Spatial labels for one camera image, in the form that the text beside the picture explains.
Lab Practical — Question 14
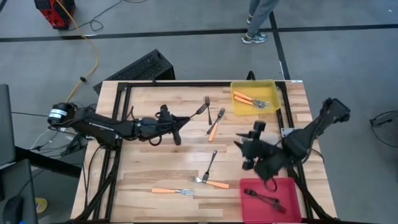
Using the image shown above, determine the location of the black base beam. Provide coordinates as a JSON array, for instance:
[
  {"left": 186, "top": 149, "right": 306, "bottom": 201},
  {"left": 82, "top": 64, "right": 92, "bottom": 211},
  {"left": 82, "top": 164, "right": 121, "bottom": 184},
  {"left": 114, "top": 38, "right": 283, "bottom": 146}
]
[{"left": 14, "top": 145, "right": 83, "bottom": 179}]

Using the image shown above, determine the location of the dark grey monitor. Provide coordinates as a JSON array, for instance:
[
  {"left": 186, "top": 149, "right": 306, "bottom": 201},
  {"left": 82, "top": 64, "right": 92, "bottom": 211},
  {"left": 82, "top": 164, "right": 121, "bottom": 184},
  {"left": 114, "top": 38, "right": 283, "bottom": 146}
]
[{"left": 0, "top": 83, "right": 16, "bottom": 167}]

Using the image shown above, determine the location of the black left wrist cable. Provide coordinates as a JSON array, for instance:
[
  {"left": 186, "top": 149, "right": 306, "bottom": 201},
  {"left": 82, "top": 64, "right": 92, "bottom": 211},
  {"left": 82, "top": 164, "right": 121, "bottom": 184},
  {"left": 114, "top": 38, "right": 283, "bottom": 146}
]
[{"left": 148, "top": 133, "right": 163, "bottom": 147}]

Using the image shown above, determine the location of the person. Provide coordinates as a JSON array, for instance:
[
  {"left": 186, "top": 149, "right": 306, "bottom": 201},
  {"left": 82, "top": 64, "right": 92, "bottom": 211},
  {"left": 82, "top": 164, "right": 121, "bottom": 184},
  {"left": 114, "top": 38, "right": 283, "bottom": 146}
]
[{"left": 241, "top": 0, "right": 280, "bottom": 45}]

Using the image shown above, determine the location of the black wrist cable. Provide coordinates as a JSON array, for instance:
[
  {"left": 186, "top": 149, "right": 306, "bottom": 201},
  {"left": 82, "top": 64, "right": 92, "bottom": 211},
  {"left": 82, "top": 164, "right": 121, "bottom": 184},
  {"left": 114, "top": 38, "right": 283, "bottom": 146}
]
[
  {"left": 148, "top": 133, "right": 163, "bottom": 147},
  {"left": 263, "top": 176, "right": 278, "bottom": 193}
]

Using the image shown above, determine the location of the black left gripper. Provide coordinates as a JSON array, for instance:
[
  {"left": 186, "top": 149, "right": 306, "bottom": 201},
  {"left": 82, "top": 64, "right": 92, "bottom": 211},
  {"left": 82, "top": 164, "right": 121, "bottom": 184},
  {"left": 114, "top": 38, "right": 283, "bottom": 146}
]
[{"left": 134, "top": 104, "right": 192, "bottom": 147}]

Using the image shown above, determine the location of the yellow plastic bin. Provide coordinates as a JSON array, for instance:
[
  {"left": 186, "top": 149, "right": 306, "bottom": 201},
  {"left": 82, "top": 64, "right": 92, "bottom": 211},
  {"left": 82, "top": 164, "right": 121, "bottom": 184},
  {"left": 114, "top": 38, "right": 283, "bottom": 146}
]
[{"left": 229, "top": 79, "right": 282, "bottom": 116}]

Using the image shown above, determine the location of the black computer mouse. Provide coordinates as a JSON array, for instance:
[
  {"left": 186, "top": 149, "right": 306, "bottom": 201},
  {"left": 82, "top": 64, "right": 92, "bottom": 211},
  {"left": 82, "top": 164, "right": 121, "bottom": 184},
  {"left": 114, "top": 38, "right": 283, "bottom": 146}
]
[{"left": 2, "top": 195, "right": 25, "bottom": 224}]

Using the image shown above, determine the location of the yellow round object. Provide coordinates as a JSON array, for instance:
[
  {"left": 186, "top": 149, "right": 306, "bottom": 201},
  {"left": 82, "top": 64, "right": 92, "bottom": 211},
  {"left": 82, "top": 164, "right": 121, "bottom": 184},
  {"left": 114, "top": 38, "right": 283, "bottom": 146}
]
[{"left": 35, "top": 197, "right": 49, "bottom": 215}]

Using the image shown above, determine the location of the black looped floor cable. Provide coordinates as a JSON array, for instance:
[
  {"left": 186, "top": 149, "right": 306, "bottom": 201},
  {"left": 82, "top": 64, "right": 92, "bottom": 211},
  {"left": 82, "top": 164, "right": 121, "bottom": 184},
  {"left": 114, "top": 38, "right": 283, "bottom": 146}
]
[{"left": 368, "top": 110, "right": 398, "bottom": 160}]

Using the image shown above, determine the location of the black perforated metal box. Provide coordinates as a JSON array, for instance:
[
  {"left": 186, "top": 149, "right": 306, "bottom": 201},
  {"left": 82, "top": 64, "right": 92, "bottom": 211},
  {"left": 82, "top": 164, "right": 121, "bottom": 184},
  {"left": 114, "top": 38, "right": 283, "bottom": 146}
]
[{"left": 93, "top": 49, "right": 177, "bottom": 95}]

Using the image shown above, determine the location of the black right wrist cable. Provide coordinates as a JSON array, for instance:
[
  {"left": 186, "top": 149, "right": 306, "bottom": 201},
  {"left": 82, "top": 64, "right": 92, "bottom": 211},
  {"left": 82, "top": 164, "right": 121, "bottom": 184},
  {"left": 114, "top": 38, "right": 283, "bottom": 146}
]
[{"left": 263, "top": 176, "right": 278, "bottom": 193}]

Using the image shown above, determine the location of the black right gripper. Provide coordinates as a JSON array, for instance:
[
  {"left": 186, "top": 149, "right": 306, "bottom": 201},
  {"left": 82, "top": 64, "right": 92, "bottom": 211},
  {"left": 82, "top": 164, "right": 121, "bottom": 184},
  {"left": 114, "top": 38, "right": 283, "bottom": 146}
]
[{"left": 233, "top": 120, "right": 292, "bottom": 182}]

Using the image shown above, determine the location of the silver metal bracket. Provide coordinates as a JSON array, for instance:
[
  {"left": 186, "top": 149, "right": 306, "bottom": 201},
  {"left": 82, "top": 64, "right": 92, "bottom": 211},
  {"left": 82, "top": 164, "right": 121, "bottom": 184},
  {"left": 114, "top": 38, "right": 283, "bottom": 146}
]
[{"left": 280, "top": 126, "right": 295, "bottom": 138}]

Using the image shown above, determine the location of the dark grey side desk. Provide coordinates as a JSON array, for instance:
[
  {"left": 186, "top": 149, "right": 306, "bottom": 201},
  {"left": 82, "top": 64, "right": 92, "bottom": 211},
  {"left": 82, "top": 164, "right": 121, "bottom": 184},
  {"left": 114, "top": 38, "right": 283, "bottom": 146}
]
[{"left": 0, "top": 158, "right": 39, "bottom": 224}]

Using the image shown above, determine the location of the black aluminium table frame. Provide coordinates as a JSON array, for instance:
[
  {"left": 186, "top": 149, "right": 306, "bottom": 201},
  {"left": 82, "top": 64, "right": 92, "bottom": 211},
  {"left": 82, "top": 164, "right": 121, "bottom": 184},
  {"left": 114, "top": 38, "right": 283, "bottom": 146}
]
[{"left": 70, "top": 79, "right": 338, "bottom": 224}]

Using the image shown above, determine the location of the red black equipment case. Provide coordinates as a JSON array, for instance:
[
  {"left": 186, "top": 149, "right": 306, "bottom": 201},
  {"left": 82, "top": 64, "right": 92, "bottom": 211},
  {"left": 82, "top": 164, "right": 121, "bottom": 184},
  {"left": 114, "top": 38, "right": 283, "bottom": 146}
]
[{"left": 33, "top": 0, "right": 76, "bottom": 31}]

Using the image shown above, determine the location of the red plastic bin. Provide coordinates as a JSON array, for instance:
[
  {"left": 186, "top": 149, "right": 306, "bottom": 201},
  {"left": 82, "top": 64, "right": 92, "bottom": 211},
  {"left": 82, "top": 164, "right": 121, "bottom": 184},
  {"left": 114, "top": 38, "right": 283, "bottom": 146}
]
[{"left": 238, "top": 177, "right": 303, "bottom": 224}]

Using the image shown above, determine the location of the yellow extension cable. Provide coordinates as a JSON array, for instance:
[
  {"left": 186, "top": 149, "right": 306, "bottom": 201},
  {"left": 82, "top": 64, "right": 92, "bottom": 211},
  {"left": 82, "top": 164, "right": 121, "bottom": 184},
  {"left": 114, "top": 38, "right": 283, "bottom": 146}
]
[{"left": 55, "top": 0, "right": 99, "bottom": 105}]

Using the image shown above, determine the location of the thin black floor cable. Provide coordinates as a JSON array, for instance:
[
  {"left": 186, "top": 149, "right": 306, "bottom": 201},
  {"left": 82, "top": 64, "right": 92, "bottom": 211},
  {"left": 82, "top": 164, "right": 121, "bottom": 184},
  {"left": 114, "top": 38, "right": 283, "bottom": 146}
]
[{"left": 67, "top": 0, "right": 149, "bottom": 32}]

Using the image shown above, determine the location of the white cable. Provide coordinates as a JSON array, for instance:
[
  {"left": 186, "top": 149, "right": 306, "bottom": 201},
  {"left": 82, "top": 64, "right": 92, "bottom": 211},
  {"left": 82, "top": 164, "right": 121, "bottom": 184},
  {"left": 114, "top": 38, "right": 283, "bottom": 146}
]
[{"left": 29, "top": 129, "right": 63, "bottom": 152}]

